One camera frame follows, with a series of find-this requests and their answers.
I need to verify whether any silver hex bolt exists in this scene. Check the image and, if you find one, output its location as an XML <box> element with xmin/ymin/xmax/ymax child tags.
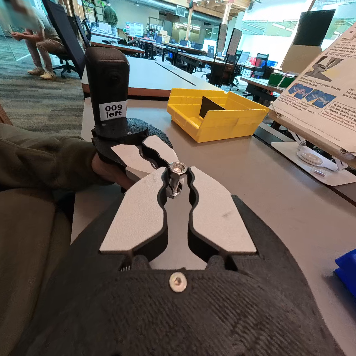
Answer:
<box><xmin>166</xmin><ymin>172</ymin><xmax>184</xmax><ymax>198</ymax></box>

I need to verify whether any grey desk with wood edge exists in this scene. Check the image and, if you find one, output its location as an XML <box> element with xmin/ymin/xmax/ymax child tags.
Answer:
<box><xmin>81</xmin><ymin>56</ymin><xmax>224</xmax><ymax>98</ymax></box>

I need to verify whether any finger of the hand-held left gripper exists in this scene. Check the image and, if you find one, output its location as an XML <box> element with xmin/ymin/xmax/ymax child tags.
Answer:
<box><xmin>111</xmin><ymin>143</ymin><xmax>164</xmax><ymax>182</ymax></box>
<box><xmin>142</xmin><ymin>135</ymin><xmax>177</xmax><ymax>167</ymax></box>

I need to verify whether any black office chair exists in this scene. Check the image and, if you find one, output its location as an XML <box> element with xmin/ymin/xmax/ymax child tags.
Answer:
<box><xmin>42</xmin><ymin>0</ymin><xmax>91</xmax><ymax>80</ymax></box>
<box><xmin>51</xmin><ymin>51</ymin><xmax>77</xmax><ymax>79</ymax></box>

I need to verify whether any white document stand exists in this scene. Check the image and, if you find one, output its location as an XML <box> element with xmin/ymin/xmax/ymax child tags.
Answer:
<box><xmin>270</xmin><ymin>136</ymin><xmax>356</xmax><ymax>187</ymax></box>

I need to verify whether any black bin divider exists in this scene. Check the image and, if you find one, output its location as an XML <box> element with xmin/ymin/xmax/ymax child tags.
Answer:
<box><xmin>200</xmin><ymin>96</ymin><xmax>226</xmax><ymax>120</ymax></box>

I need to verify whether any person's left forearm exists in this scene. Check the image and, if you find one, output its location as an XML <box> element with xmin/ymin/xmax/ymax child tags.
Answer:
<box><xmin>0</xmin><ymin>124</ymin><xmax>114</xmax><ymax>192</ymax></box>

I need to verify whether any green plastic bin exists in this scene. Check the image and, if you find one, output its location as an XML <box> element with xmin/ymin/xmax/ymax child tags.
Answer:
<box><xmin>268</xmin><ymin>72</ymin><xmax>290</xmax><ymax>87</ymax></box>

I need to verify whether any yellow plastic bin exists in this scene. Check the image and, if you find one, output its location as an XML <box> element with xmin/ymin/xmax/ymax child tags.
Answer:
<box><xmin>167</xmin><ymin>88</ymin><xmax>270</xmax><ymax>143</ymax></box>

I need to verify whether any person's left hand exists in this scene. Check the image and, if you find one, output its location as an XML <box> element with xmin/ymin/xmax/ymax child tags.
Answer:
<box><xmin>92</xmin><ymin>154</ymin><xmax>137</xmax><ymax>193</ymax></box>

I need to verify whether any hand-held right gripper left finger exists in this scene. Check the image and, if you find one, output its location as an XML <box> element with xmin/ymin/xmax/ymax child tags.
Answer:
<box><xmin>99</xmin><ymin>166</ymin><xmax>169</xmax><ymax>262</ymax></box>

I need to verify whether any instruction board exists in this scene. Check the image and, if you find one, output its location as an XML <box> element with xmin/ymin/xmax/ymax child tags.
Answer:
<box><xmin>269</xmin><ymin>28</ymin><xmax>356</xmax><ymax>162</ymax></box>

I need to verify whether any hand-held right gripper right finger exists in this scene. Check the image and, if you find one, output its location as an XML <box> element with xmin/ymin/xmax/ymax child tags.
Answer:
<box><xmin>187</xmin><ymin>166</ymin><xmax>257</xmax><ymax>269</ymax></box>

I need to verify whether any blue plastic bin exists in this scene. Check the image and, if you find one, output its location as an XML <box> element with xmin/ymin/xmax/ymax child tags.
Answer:
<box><xmin>334</xmin><ymin>248</ymin><xmax>356</xmax><ymax>299</ymax></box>

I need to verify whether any person's olive hoodie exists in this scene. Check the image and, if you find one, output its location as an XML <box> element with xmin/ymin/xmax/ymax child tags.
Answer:
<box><xmin>0</xmin><ymin>188</ymin><xmax>77</xmax><ymax>356</ymax></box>

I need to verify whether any black beige board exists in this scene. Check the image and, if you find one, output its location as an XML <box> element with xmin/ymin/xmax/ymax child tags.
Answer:
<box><xmin>280</xmin><ymin>9</ymin><xmax>336</xmax><ymax>73</ymax></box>

